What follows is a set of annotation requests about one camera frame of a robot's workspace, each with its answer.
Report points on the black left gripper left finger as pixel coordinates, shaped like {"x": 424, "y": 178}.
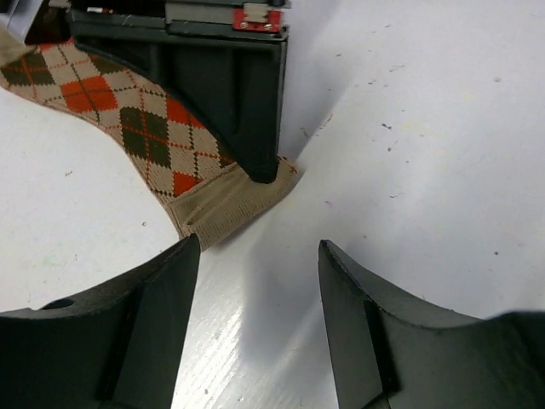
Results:
{"x": 115, "y": 345}

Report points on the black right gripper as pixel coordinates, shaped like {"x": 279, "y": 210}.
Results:
{"x": 224, "y": 61}

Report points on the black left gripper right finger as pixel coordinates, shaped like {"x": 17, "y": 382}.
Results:
{"x": 390, "y": 349}

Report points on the tan argyle sock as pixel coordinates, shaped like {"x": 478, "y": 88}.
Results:
{"x": 203, "y": 190}

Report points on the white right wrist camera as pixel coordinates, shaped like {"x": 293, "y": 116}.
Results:
{"x": 34, "y": 22}

